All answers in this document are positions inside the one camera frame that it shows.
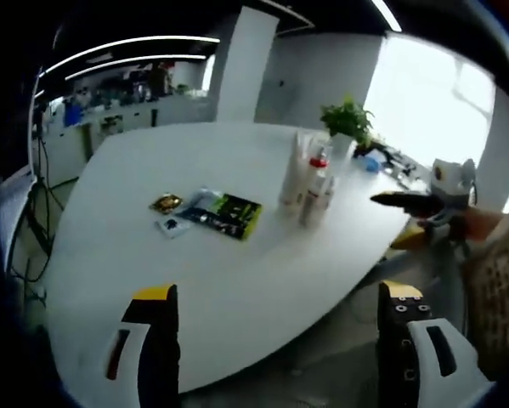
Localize blue packet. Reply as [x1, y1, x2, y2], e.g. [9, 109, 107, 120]
[361, 154, 386, 172]

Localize black laptop stand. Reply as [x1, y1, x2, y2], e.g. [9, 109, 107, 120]
[27, 105, 65, 240]

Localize white skincare tube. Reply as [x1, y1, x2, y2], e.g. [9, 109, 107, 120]
[278, 129, 309, 217]

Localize gold skincare sachet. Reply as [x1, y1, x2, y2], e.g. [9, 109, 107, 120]
[148, 192, 184, 213]

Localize person's patterned top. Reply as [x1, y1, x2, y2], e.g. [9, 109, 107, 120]
[461, 209, 509, 384]

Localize white counter cabinets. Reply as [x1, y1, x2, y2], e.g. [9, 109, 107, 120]
[36, 99, 218, 172]

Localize potted green plant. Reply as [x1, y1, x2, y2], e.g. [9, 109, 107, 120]
[319, 94, 377, 155]

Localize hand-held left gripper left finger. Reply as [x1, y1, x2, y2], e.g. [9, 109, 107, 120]
[104, 282, 183, 408]

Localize blue storage bin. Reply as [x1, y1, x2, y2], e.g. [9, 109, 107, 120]
[64, 103, 84, 128]

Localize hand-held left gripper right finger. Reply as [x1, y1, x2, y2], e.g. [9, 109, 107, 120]
[374, 279, 481, 408]

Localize black tools pile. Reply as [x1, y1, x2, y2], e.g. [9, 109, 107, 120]
[380, 143, 421, 189]

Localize green black skincare sachet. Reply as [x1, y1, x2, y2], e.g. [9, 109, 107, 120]
[201, 193, 264, 243]

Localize person's right hand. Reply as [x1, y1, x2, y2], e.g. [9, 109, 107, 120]
[448, 207, 506, 244]

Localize white skincare bottle red collar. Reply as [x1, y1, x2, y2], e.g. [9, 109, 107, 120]
[306, 143, 335, 193]

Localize small white skincare sachet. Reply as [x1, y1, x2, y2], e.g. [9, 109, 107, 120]
[154, 215, 191, 240]

